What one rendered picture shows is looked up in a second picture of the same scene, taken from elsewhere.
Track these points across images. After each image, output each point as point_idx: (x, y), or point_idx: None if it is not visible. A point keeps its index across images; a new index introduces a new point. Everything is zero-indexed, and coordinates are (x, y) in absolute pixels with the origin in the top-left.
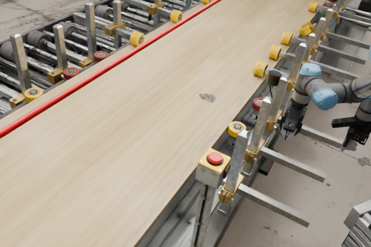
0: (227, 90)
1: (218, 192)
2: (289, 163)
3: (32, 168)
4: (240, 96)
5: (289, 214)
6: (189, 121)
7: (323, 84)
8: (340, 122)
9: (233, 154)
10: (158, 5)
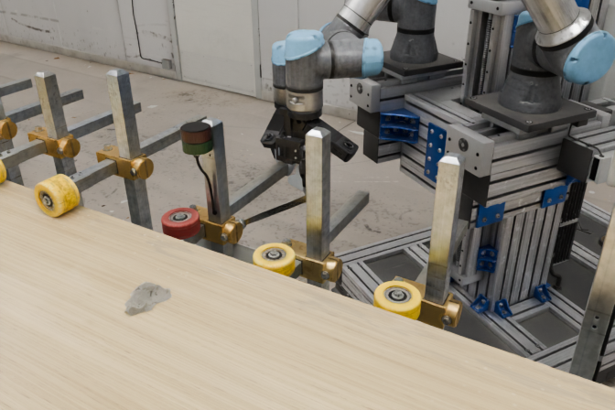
0: (117, 264)
1: (447, 318)
2: (342, 221)
3: None
4: (147, 243)
5: (458, 238)
6: (253, 336)
7: (349, 39)
8: (278, 131)
9: (454, 215)
10: None
